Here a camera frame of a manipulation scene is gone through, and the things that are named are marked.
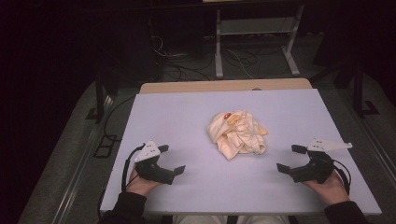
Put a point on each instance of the black metal stand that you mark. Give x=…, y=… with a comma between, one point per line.
x=359, y=90
x=100, y=102

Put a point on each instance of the cream baby garment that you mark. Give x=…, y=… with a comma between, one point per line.
x=239, y=137

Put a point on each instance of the aluminium floor rail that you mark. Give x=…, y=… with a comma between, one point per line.
x=77, y=174
x=376, y=146

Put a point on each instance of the person's left hand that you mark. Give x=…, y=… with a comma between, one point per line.
x=140, y=185

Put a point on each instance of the light wooden table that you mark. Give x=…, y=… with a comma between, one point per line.
x=218, y=86

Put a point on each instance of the person's right hand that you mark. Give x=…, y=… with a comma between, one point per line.
x=331, y=191

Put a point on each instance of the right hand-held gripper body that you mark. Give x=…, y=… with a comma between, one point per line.
x=317, y=169

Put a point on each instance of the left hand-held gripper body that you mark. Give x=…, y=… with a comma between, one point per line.
x=152, y=171

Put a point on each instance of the white metal stand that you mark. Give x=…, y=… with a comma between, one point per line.
x=258, y=26

